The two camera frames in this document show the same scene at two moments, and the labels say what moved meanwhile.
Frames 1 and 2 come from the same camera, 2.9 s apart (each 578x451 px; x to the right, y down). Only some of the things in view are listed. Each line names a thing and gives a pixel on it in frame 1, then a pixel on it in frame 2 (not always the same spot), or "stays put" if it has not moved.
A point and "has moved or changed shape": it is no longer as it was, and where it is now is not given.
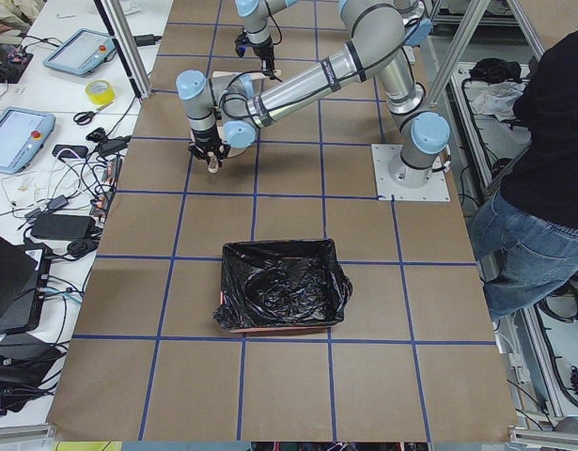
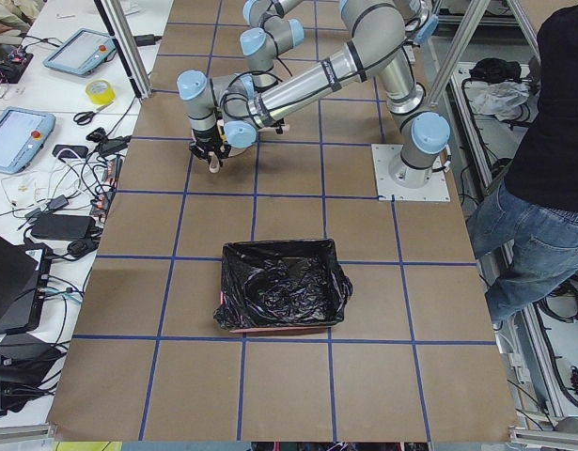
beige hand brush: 230,73 has moved or changed shape
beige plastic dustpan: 212,163 stays put
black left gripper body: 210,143 stays put
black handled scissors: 85,116 stays put
